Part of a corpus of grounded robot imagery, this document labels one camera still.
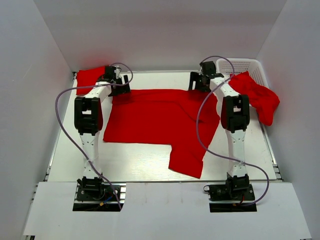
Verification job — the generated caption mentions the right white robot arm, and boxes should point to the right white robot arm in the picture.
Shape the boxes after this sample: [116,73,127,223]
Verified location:
[188,61,250,179]

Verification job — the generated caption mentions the red t shirts in basket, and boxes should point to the red t shirts in basket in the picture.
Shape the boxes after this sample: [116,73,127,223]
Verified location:
[228,71,280,126]

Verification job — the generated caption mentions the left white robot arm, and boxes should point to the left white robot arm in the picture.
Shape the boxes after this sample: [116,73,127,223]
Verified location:
[74,63,133,179]

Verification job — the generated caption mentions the white plastic basket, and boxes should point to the white plastic basket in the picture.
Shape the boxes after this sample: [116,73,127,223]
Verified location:
[216,58,269,88]

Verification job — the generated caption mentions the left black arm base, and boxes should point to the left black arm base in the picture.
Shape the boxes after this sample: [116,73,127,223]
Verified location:
[72,176,126,212]

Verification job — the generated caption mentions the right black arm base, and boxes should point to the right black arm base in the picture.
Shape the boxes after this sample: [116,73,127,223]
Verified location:
[203,183,257,213]

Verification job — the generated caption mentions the red t shirt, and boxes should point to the red t shirt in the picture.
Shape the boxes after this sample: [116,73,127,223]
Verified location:
[103,89,220,179]
[76,66,105,87]

